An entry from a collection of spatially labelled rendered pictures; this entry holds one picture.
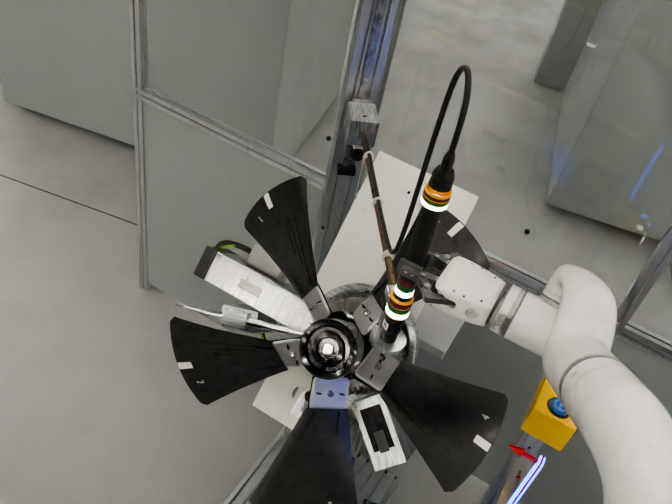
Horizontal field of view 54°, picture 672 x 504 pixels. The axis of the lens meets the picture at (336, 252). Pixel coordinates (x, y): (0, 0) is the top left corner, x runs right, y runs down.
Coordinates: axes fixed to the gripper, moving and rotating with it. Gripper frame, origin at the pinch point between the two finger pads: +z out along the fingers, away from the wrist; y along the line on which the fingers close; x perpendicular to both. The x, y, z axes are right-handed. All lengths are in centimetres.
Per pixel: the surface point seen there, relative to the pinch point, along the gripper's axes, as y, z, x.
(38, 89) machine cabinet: 132, 255, -129
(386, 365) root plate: 1.6, -1.2, -29.3
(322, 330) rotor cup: -3.0, 12.2, -24.1
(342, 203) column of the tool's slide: 57, 38, -43
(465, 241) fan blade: 16.8, -4.3, -4.2
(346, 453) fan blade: -9.7, -1.9, -46.5
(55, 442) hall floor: -5, 99, -148
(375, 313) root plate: 5.0, 5.2, -21.2
